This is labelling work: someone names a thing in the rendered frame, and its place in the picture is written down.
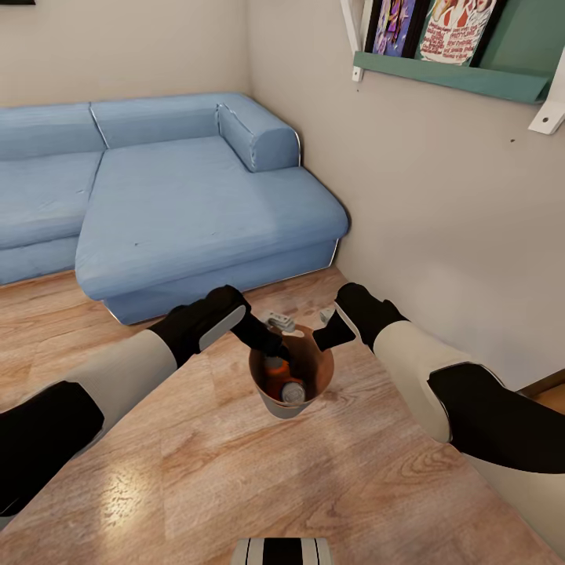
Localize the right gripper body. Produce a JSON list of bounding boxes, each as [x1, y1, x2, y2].
[[312, 320, 357, 352]]

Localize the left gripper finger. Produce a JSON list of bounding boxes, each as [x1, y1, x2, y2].
[[272, 344, 293, 363]]

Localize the trash can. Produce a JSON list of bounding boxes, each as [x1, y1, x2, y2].
[[249, 323, 335, 419]]

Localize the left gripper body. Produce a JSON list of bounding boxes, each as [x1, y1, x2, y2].
[[240, 319, 283, 357]]

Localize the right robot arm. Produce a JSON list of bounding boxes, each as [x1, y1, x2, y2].
[[312, 283, 565, 561]]

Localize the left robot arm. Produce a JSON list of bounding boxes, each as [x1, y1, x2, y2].
[[0, 285, 295, 532]]

